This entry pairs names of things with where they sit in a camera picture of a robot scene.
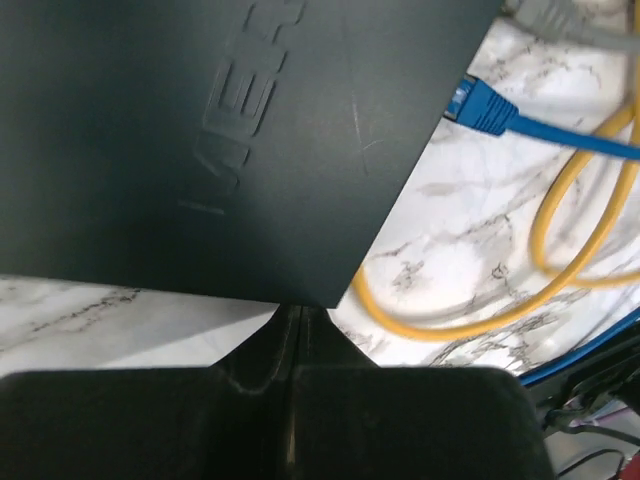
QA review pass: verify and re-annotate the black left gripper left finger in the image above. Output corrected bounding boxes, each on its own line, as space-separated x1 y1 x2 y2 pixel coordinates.
1 307 300 479

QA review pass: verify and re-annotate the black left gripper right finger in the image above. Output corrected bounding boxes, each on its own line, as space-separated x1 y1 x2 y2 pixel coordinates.
287 309 554 479

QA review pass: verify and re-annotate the black network switch box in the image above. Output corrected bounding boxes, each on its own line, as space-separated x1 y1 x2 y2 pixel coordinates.
1 0 501 308

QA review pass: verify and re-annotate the yellow ethernet cable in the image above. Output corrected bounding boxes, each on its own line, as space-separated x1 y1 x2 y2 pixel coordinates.
352 102 640 343

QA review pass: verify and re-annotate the blue ethernet cable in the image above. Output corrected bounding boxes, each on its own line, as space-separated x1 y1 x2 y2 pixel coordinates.
447 74 640 161

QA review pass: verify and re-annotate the grey ethernet cable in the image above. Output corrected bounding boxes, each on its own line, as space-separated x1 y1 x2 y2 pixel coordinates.
504 0 640 51

